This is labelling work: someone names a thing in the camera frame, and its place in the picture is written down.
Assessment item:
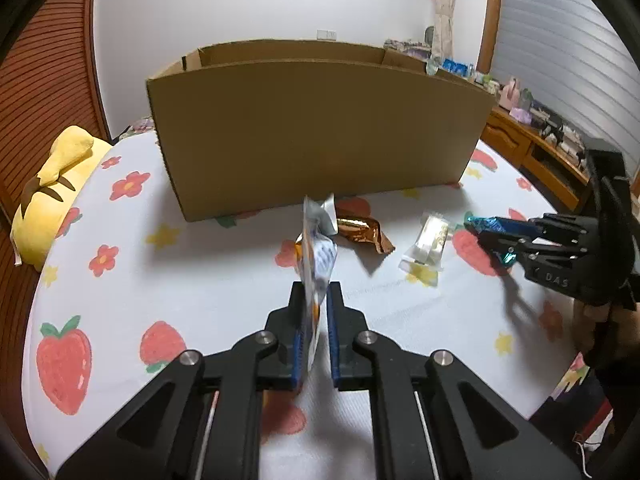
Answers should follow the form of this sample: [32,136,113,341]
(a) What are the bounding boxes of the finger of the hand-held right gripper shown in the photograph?
[492,213,594,257]
[477,235,602,305]

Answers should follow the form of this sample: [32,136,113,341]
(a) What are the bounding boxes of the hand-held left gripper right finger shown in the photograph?
[326,281,583,480]

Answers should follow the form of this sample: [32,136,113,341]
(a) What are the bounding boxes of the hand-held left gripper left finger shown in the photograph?
[55,280,313,480]

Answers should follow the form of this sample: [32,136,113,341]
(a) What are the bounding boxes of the teal blue snack packet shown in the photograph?
[464,211,521,267]

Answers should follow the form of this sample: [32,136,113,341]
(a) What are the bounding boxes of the white blue orange snack packet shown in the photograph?
[295,192,338,373]

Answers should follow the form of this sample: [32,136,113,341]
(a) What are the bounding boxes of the brown cardboard box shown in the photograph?
[146,39,497,222]

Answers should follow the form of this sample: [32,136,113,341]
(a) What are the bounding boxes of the person's right hand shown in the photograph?
[572,302,611,356]

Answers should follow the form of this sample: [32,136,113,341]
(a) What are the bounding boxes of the wooden cabinet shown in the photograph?
[480,105,593,213]

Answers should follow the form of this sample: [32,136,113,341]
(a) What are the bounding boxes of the clear white yellow snack packet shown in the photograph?
[398,212,453,272]

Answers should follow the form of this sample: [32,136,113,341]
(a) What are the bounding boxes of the white strawberry flower bedsheet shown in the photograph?
[20,130,591,480]

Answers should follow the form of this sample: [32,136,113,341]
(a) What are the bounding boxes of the brown shiny snack packet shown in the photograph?
[334,212,396,256]

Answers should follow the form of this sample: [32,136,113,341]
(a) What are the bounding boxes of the person's dark clothing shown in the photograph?
[527,305,640,480]

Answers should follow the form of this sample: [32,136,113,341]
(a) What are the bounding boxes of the row of small bottles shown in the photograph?
[472,71,501,93]

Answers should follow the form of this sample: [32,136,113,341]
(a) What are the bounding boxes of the blue box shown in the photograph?
[442,57,473,77]

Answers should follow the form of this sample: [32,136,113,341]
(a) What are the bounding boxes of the grey window blind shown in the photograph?
[490,0,640,181]

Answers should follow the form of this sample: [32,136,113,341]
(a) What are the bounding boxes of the pile of patterned fabric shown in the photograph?
[384,37,431,58]

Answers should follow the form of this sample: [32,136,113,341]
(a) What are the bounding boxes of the cream patterned curtain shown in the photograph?
[431,0,460,61]

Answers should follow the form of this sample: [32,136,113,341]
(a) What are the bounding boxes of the yellow plush toy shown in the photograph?
[11,125,113,273]

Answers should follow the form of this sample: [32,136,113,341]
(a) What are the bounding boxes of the wooden slatted wardrobe door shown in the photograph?
[0,0,113,231]

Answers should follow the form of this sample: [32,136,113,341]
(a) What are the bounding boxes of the wooden window frame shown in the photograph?
[475,0,503,76]

